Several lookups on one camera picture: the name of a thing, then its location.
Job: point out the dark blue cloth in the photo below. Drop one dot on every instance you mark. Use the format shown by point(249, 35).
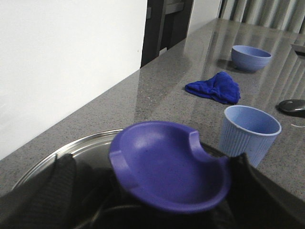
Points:
point(221, 88)

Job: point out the grey curtain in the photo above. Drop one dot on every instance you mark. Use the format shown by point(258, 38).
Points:
point(285, 15)

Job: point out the light blue ribbed cup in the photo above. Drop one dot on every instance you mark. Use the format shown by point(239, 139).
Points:
point(248, 130)

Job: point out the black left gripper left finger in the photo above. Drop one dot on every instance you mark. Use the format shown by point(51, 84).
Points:
point(65, 195)

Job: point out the black computer mouse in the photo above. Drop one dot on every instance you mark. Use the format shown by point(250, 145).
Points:
point(292, 105)

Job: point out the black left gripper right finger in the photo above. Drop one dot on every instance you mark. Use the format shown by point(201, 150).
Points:
point(256, 202)

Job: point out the dark doorway frame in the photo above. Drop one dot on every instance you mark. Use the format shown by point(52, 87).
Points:
point(167, 23)

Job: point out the light blue bowl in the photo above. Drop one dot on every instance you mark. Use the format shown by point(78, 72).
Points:
point(248, 58)

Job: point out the glass lid with blue knob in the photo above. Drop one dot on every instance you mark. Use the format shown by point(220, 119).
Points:
point(162, 164)

